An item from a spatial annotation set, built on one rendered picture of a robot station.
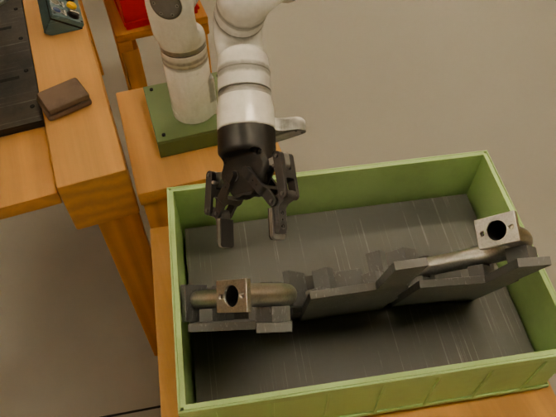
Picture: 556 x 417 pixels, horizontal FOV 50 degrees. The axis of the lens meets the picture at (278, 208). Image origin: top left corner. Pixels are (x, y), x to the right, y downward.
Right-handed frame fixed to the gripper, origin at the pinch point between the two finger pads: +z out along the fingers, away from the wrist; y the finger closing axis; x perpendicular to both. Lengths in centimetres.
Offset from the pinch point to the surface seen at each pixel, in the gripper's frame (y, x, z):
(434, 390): 4.0, 35.5, 22.6
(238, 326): -10.6, 7.3, 11.0
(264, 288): 0.1, 1.9, 6.1
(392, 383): 2.6, 25.7, 20.5
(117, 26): -80, 31, -70
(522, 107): -35, 203, -72
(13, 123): -70, -1, -33
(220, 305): -3.2, -2.6, 8.0
